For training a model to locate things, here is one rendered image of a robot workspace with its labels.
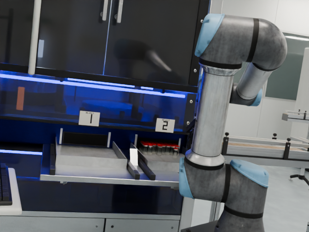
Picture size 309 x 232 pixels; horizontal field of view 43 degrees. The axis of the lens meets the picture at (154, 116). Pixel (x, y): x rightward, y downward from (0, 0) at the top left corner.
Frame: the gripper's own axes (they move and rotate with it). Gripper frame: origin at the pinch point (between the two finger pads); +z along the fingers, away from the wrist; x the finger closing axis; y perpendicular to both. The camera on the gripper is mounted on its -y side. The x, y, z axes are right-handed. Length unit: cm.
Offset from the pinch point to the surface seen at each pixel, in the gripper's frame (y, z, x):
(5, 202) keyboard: 25, 10, -68
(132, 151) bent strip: -6.5, -1.5, -24.4
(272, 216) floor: -183, 91, 164
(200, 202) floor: -216, 91, 101
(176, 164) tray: 1.9, 0.8, -8.2
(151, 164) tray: 1.8, 1.4, -18.1
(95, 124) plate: -24.0, -8.4, -38.1
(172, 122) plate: -24.0, -12.3, -3.8
